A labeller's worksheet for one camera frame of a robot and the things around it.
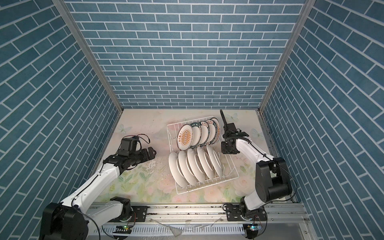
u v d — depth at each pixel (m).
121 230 0.72
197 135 0.92
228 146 0.68
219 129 0.91
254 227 0.71
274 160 0.47
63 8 0.71
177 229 0.70
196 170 1.33
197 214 0.75
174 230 0.70
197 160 0.74
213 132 0.94
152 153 0.79
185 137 0.96
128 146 0.64
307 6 0.71
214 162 0.77
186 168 1.33
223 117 0.78
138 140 0.69
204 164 0.77
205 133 0.93
